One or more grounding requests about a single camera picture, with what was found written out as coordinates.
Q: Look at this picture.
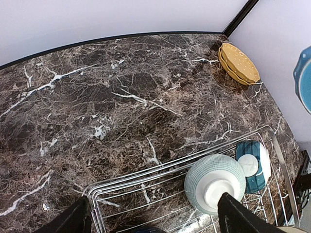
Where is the dark blue ceramic mug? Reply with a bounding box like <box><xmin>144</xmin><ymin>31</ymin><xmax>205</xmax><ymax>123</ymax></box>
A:
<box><xmin>133</xmin><ymin>227</ymin><xmax>161</xmax><ymax>233</ymax></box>

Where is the large beige plate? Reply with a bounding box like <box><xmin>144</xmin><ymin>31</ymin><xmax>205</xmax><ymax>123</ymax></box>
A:
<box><xmin>277</xmin><ymin>226</ymin><xmax>308</xmax><ymax>233</ymax></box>

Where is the yellow plate with white rings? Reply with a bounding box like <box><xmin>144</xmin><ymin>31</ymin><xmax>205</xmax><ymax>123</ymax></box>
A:
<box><xmin>218</xmin><ymin>47</ymin><xmax>253</xmax><ymax>86</ymax></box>

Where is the white green patterned bowl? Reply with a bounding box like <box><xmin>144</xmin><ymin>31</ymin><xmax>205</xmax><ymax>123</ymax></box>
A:
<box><xmin>184</xmin><ymin>154</ymin><xmax>246</xmax><ymax>215</ymax></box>

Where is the teal and white bowl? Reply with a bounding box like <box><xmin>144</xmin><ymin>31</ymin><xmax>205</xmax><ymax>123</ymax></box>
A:
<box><xmin>235</xmin><ymin>140</ymin><xmax>271</xmax><ymax>194</ymax></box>

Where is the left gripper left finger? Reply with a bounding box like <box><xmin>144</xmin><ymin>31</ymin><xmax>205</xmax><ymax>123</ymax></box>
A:
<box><xmin>35</xmin><ymin>196</ymin><xmax>92</xmax><ymax>233</ymax></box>

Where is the wire dish rack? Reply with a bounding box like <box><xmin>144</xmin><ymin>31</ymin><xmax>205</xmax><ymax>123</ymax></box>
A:
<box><xmin>83</xmin><ymin>125</ymin><xmax>300</xmax><ymax>233</ymax></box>

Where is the blue polka dot plate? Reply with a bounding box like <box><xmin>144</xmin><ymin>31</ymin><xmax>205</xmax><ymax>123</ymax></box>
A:
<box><xmin>293</xmin><ymin>46</ymin><xmax>311</xmax><ymax>114</ymax></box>

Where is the yellow polka dot plate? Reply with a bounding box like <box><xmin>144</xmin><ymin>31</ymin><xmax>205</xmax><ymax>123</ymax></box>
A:
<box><xmin>221</xmin><ymin>43</ymin><xmax>260</xmax><ymax>83</ymax></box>

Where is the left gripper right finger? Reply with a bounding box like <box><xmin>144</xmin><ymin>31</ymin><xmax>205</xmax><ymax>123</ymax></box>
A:
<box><xmin>218</xmin><ymin>193</ymin><xmax>283</xmax><ymax>233</ymax></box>

